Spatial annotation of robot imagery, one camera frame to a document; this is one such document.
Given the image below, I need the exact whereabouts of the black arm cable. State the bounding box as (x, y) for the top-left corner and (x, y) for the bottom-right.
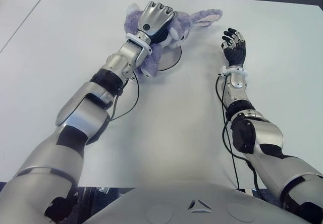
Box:
(216, 74), (264, 198)
(108, 72), (140, 121)

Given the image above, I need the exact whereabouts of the white plate with black rim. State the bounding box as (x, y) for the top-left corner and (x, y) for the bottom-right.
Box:
(157, 46), (182, 72)

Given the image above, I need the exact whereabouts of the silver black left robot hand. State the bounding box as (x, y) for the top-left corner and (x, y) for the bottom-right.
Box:
(138, 1), (179, 44)

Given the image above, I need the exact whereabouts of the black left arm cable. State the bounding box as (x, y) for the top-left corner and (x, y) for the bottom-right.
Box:
(108, 72), (140, 121)

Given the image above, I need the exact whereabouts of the purple plush bunny doll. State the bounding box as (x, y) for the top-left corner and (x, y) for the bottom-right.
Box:
(123, 4), (223, 78)

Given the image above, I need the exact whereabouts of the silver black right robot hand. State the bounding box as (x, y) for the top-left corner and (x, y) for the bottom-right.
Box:
(221, 28), (247, 67)

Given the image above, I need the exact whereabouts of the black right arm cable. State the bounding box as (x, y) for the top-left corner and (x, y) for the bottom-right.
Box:
(216, 74), (264, 198)

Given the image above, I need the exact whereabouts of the grey robot torso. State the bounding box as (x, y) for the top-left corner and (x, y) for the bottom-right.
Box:
(83, 181), (313, 224)

